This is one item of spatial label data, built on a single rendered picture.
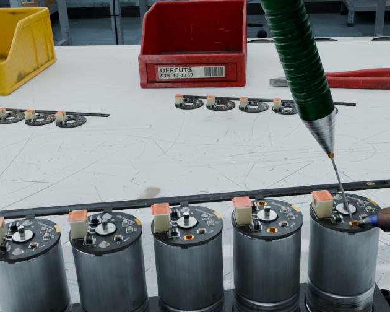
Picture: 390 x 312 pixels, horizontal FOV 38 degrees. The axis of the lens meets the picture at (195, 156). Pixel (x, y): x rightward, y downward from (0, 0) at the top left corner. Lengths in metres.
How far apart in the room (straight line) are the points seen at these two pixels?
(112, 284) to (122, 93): 0.35
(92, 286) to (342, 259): 0.09
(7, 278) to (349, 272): 0.12
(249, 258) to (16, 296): 0.08
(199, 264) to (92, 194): 0.17
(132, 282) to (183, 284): 0.02
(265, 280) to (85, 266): 0.06
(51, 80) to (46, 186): 0.24
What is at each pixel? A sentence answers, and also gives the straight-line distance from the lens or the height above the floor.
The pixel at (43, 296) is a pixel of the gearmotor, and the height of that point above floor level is 0.79.
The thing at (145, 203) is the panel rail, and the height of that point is 0.81.
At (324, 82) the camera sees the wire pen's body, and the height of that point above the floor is 0.86.
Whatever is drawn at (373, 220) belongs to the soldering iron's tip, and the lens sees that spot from 0.20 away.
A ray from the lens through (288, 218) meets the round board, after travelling 0.20.
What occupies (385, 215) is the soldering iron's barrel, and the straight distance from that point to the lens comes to 0.19.
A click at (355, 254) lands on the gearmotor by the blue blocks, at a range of 0.20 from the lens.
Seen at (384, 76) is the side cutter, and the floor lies 0.75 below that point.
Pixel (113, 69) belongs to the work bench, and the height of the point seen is 0.75.
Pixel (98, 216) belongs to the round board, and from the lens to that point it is 0.21.
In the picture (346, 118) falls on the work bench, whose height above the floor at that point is 0.75.
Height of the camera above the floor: 0.92
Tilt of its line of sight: 25 degrees down
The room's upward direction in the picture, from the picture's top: 3 degrees counter-clockwise
